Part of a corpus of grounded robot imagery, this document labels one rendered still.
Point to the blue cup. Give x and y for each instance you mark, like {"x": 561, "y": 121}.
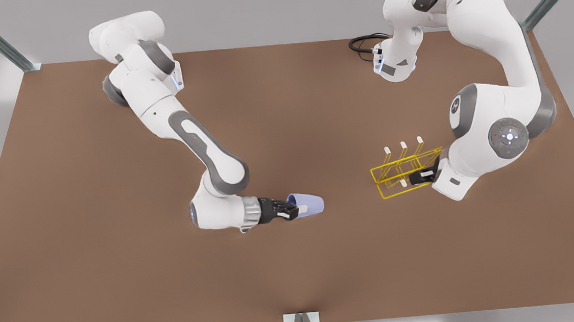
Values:
{"x": 308, "y": 204}

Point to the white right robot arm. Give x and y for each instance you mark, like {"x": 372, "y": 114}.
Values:
{"x": 198, "y": 142}

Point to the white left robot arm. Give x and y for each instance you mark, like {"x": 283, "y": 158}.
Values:
{"x": 481, "y": 23}

